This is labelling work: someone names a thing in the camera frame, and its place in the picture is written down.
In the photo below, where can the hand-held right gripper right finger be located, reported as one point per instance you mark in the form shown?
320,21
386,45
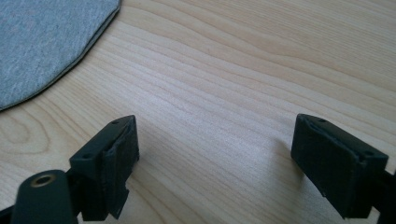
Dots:
330,158

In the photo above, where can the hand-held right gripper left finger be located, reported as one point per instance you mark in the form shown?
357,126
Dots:
107,161

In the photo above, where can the grey cloth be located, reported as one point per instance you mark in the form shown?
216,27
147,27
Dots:
43,46

